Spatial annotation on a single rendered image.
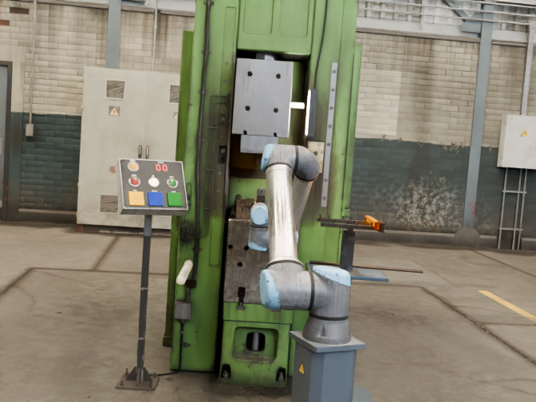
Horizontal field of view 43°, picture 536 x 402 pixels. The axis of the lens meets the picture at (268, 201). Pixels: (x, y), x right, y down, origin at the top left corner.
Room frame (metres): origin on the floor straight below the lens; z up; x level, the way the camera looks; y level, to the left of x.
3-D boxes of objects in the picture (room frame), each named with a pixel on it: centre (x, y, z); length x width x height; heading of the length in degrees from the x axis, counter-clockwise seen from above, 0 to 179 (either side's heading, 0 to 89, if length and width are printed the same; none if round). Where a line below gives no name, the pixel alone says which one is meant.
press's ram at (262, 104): (3.90, 0.03, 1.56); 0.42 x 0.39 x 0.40; 2
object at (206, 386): (3.64, 0.07, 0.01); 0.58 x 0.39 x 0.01; 92
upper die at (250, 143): (3.90, 0.07, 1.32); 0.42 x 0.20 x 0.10; 2
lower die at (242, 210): (3.90, 0.07, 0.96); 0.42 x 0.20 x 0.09; 2
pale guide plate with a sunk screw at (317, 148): (3.83, -0.24, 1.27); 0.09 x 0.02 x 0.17; 92
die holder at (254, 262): (3.91, 0.02, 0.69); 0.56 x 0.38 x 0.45; 2
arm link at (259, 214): (3.35, 0.03, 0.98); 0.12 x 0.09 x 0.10; 2
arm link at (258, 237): (3.35, 0.02, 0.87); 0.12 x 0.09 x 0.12; 100
